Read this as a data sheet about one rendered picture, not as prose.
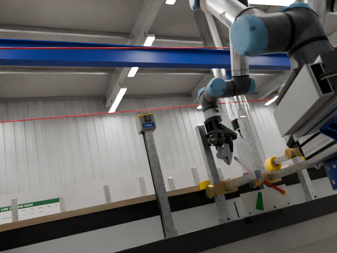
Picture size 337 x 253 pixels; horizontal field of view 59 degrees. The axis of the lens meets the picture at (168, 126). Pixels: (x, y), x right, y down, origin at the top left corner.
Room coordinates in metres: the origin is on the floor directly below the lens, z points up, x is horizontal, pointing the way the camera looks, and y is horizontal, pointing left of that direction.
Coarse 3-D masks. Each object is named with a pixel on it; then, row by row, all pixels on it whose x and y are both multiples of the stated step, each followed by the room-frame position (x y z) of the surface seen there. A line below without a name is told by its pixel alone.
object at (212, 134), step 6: (210, 120) 1.25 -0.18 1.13; (216, 120) 1.28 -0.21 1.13; (210, 126) 1.27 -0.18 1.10; (216, 126) 1.28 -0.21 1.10; (210, 132) 1.26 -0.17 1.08; (216, 132) 1.24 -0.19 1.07; (222, 132) 1.26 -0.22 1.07; (228, 132) 1.28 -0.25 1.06; (210, 138) 1.28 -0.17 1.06; (216, 138) 1.25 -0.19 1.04; (222, 138) 1.26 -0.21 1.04; (210, 144) 1.30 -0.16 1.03; (216, 144) 1.30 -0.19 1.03; (222, 144) 1.32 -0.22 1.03
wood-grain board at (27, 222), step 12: (168, 192) 1.48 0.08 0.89; (180, 192) 1.50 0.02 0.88; (108, 204) 1.36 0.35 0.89; (120, 204) 1.38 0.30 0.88; (132, 204) 1.41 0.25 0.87; (48, 216) 1.26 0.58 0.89; (60, 216) 1.28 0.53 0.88; (72, 216) 1.30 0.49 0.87; (0, 228) 1.19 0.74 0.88; (12, 228) 1.21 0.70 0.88
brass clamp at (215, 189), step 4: (212, 184) 1.34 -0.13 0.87; (216, 184) 1.34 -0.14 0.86; (220, 184) 1.34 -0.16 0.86; (208, 188) 1.34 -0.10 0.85; (212, 188) 1.33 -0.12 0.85; (216, 188) 1.33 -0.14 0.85; (220, 188) 1.34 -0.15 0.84; (224, 188) 1.35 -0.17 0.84; (236, 188) 1.37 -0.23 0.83; (208, 192) 1.35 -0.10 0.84; (212, 192) 1.33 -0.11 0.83; (216, 192) 1.33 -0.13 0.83; (220, 192) 1.34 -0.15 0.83; (224, 192) 1.35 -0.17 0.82; (228, 192) 1.36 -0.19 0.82; (212, 196) 1.37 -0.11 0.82
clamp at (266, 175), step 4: (268, 172) 1.45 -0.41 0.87; (272, 172) 1.46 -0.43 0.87; (264, 176) 1.44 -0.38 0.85; (268, 176) 1.45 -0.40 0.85; (256, 180) 1.43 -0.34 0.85; (268, 180) 1.44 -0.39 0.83; (272, 180) 1.45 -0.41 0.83; (276, 180) 1.46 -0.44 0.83; (280, 180) 1.47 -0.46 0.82; (256, 184) 1.44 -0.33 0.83; (260, 184) 1.44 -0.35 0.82
